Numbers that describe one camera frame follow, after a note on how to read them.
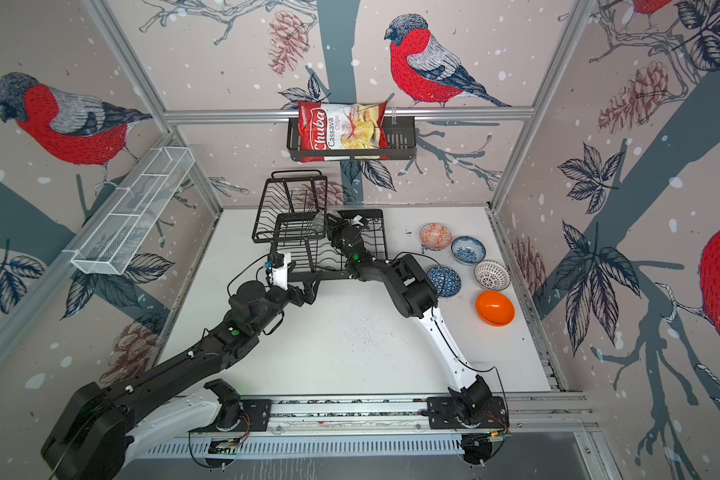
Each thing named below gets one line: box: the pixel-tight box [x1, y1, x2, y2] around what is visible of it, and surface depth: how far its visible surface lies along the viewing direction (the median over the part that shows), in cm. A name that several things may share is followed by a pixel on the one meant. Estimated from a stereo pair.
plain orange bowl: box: [476, 290, 516, 327], surface depth 91 cm
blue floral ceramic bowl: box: [450, 236, 486, 266], surface depth 106 cm
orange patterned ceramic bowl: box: [420, 223, 453, 251], surface depth 112 cm
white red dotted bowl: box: [474, 260, 511, 292], surface depth 100 cm
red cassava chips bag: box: [298, 101, 390, 163], surface depth 90 cm
